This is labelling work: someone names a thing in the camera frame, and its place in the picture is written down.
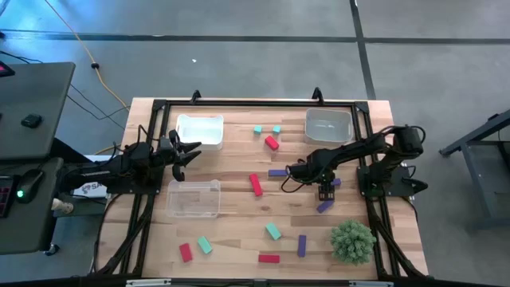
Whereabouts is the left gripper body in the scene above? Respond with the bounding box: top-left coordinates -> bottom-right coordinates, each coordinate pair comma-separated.
157,129 -> 186,183

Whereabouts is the beige plastic object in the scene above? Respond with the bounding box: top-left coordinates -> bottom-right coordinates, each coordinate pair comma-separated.
51,198 -> 75,214

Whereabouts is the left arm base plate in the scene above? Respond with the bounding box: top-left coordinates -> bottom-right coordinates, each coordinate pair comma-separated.
106,163 -> 165,196

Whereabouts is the silver metal bracket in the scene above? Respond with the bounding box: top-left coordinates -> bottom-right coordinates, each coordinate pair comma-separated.
125,278 -> 172,287
348,280 -> 394,287

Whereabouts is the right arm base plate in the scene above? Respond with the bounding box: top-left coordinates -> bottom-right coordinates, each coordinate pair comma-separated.
357,164 -> 430,199

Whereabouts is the green artificial plant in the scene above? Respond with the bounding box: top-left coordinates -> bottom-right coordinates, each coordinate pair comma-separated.
329,218 -> 378,267

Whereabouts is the small black device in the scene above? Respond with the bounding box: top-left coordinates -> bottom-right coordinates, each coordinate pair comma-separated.
20,113 -> 43,129

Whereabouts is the white printed box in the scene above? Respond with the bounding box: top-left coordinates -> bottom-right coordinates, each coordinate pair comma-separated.
73,181 -> 111,199

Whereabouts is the black cable bundle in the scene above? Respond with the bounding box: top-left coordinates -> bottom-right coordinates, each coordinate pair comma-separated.
92,194 -> 157,277
366,197 -> 427,278

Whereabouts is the clear plastic bin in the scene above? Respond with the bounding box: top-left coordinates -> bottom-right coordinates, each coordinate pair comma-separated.
165,179 -> 222,218

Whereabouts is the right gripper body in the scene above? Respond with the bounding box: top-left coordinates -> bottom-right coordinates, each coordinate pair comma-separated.
285,158 -> 340,187

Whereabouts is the teal rectangular block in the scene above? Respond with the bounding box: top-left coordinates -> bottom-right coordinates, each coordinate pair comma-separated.
265,222 -> 283,241
197,235 -> 214,255

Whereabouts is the dark grey desk top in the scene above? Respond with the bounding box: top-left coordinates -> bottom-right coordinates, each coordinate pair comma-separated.
0,61 -> 77,161
0,156 -> 65,256

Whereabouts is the grey side table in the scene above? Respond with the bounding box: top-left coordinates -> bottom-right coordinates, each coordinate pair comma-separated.
439,109 -> 510,230

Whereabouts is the black computer mouse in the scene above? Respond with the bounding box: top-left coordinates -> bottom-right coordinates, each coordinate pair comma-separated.
14,169 -> 45,204

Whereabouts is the white plastic bin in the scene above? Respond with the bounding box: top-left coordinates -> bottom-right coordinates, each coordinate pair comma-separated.
175,114 -> 225,151

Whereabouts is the black keyboard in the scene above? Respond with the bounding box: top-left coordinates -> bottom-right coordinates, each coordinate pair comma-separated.
0,175 -> 16,219

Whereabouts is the black floor cable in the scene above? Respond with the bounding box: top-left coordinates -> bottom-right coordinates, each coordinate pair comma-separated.
0,49 -> 131,131

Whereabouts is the black device red light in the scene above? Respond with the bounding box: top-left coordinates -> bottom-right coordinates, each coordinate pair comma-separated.
0,60 -> 16,79

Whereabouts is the yellow floor cable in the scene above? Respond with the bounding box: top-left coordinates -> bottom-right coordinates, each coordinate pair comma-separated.
43,0 -> 131,155

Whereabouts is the black aluminium table frame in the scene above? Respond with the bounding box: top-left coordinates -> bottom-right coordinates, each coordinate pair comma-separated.
93,97 -> 430,280

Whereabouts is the grey plastic bin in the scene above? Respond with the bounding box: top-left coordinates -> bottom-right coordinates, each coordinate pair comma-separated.
304,108 -> 355,145

